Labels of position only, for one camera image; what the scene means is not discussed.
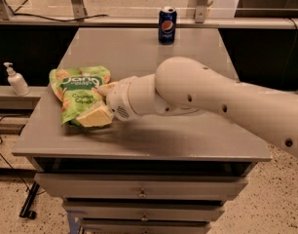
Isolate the white pump bottle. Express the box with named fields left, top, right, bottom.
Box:
left=4, top=62, right=30, bottom=96

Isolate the green rice chip bag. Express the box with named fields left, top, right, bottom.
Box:
left=49, top=65, right=111, bottom=127

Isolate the grey drawer cabinet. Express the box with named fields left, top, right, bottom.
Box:
left=13, top=27, right=271, bottom=234

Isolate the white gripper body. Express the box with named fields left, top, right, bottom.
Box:
left=106, top=76, right=139, bottom=121

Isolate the blue pepsi can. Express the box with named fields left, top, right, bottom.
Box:
left=158, top=6, right=177, bottom=45

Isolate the black floor cable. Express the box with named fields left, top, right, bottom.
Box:
left=0, top=114, right=31, bottom=193

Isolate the black floor bracket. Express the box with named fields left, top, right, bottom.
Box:
left=19, top=182, right=40, bottom=219

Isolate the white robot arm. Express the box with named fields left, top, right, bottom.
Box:
left=77, top=57, right=298, bottom=158

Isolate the black cable on ledge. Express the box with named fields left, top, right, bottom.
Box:
left=13, top=13, right=109, bottom=22

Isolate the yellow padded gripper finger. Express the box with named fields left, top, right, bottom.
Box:
left=76, top=101, right=113, bottom=127
left=97, top=82, right=117, bottom=98

